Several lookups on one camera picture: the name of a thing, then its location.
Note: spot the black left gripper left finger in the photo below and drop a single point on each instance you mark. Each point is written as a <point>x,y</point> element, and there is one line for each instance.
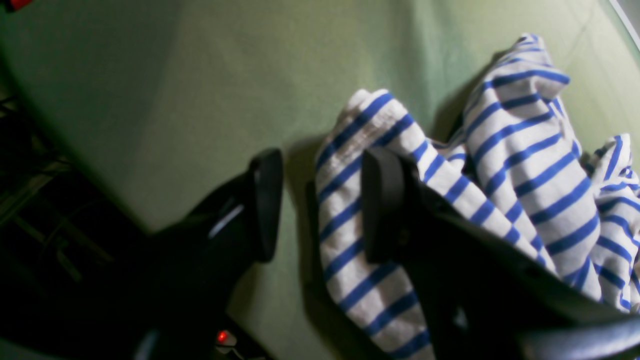
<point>194,266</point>

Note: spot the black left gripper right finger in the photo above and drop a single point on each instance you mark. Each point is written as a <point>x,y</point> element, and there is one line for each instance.
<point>481,297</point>

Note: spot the blue white striped t-shirt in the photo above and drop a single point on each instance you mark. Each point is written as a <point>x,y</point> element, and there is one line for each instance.
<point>513,168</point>

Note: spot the green table cloth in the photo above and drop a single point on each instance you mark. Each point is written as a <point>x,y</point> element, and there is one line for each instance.
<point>161,101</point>

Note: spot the red table clamp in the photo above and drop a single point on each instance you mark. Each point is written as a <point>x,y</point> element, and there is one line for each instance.
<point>15,5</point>

